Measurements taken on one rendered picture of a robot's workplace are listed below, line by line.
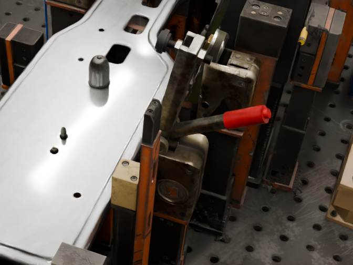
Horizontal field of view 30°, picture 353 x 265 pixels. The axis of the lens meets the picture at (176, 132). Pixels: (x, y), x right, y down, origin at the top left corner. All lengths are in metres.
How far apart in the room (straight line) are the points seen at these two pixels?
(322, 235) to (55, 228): 0.59
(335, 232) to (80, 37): 0.58
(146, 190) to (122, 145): 0.17
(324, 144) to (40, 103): 0.66
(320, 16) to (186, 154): 0.36
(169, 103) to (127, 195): 0.12
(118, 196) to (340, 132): 0.74
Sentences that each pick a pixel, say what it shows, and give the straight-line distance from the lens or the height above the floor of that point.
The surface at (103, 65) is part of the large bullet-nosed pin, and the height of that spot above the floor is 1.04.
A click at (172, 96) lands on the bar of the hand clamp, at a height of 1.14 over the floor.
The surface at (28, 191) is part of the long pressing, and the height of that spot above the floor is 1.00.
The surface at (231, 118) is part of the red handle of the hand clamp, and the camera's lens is 0.79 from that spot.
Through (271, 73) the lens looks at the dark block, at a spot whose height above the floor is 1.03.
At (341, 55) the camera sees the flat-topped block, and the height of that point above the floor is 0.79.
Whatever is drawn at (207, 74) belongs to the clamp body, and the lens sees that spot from 0.96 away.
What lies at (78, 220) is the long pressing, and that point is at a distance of 0.83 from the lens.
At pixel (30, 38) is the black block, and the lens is 1.11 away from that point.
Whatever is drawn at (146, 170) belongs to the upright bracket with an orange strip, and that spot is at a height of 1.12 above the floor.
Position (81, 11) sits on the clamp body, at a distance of 1.28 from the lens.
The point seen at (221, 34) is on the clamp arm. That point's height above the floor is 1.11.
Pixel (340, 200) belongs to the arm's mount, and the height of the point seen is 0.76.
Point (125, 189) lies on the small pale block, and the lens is 0.80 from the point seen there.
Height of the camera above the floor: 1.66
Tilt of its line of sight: 45 degrees down
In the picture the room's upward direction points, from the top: 7 degrees clockwise
